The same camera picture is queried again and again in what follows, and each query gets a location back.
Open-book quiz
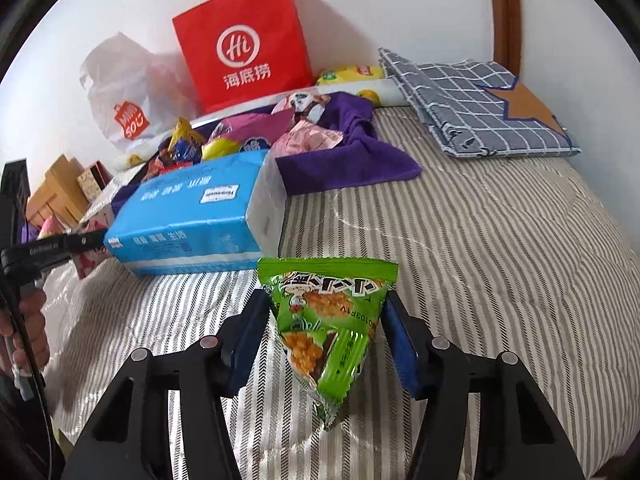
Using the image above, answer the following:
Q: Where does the white plastic bag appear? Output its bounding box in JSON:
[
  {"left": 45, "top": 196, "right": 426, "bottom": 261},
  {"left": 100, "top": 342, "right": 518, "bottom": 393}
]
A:
[{"left": 79, "top": 32, "right": 201, "bottom": 153}]

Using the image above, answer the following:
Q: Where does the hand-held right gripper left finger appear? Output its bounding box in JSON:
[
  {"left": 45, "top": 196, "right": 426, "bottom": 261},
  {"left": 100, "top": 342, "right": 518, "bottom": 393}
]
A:
[{"left": 62, "top": 287, "right": 271, "bottom": 480}]

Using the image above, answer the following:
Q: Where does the purple towel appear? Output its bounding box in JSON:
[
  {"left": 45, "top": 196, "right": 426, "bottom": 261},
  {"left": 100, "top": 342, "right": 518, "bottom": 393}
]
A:
[{"left": 157, "top": 91, "right": 423, "bottom": 196}]

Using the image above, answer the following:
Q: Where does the panda snack packet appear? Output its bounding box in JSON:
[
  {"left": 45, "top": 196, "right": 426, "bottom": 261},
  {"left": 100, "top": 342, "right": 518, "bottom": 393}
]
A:
[{"left": 270, "top": 90, "right": 333, "bottom": 123}]

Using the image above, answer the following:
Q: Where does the wooden door frame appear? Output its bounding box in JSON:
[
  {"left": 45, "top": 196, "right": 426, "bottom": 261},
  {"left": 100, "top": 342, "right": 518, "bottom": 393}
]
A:
[{"left": 487, "top": 0, "right": 523, "bottom": 81}]

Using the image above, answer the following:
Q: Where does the striped bed quilt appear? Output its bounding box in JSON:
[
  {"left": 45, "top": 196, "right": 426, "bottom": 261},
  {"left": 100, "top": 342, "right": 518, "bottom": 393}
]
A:
[{"left": 50, "top": 105, "right": 631, "bottom": 480}]

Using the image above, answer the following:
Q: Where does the red paper bag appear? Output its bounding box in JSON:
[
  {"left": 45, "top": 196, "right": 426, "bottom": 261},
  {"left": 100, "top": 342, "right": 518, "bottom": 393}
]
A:
[{"left": 171, "top": 0, "right": 313, "bottom": 116}]

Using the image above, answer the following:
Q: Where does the blue tissue pack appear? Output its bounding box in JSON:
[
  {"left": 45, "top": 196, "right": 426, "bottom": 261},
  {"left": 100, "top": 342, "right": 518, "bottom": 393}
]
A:
[{"left": 104, "top": 149, "right": 290, "bottom": 277}]

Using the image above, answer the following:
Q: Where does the yellow snack packet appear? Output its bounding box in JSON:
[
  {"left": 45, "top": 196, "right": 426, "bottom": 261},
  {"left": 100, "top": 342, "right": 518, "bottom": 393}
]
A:
[{"left": 167, "top": 117, "right": 206, "bottom": 161}]

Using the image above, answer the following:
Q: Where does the yellow chips bag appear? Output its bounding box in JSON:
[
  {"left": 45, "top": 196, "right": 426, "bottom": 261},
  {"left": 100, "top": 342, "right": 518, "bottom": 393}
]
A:
[{"left": 315, "top": 63, "right": 388, "bottom": 86}]

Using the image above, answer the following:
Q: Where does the grey checked cloth with star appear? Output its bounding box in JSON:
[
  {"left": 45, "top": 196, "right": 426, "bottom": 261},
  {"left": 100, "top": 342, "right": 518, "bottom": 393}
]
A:
[{"left": 377, "top": 47, "right": 581, "bottom": 159}]

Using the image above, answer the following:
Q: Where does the red snack packet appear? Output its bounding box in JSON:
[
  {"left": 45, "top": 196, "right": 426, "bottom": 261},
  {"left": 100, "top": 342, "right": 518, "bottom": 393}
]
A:
[{"left": 146, "top": 152, "right": 175, "bottom": 177}]

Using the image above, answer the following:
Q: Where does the person's left hand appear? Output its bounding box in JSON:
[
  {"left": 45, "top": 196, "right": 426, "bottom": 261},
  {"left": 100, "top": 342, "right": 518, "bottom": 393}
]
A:
[{"left": 0, "top": 287, "right": 51, "bottom": 376}]

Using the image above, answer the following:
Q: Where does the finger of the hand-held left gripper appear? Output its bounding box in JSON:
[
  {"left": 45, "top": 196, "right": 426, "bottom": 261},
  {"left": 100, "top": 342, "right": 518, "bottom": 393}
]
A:
[{"left": 60, "top": 230, "right": 108, "bottom": 261}]

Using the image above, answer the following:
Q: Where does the pale pink snack packet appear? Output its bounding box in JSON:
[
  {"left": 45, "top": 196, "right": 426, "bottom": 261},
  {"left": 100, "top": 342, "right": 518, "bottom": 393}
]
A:
[{"left": 270, "top": 120, "right": 343, "bottom": 158}]

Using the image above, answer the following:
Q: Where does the black cable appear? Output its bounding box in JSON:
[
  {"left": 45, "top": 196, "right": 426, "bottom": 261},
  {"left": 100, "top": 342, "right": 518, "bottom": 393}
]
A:
[{"left": 0, "top": 270, "right": 56, "bottom": 480}]

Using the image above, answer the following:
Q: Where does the blue cookie packet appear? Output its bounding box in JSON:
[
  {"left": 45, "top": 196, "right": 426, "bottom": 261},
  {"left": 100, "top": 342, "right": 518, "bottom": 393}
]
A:
[{"left": 172, "top": 140, "right": 203, "bottom": 165}]

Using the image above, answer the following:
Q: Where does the patterned paper roll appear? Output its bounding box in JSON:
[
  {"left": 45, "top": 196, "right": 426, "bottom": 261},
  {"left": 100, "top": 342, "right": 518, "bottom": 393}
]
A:
[{"left": 112, "top": 80, "right": 401, "bottom": 171}]

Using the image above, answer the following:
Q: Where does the green snack packet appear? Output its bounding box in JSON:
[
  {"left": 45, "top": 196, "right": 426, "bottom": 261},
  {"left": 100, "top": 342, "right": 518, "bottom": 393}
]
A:
[{"left": 256, "top": 256, "right": 399, "bottom": 433}]

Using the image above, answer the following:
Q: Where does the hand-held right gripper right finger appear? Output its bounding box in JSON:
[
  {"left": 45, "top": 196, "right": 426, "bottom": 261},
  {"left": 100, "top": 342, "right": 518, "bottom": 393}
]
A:
[{"left": 382, "top": 290, "right": 583, "bottom": 480}]

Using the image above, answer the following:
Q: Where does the magenta snack packet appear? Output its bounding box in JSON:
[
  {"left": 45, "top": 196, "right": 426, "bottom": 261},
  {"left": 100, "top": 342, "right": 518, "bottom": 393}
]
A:
[{"left": 207, "top": 110, "right": 296, "bottom": 156}]

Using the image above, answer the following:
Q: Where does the yellow-green snack packet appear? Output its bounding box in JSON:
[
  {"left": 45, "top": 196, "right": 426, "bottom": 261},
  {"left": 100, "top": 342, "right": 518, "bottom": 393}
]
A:
[{"left": 202, "top": 137, "right": 243, "bottom": 161}]

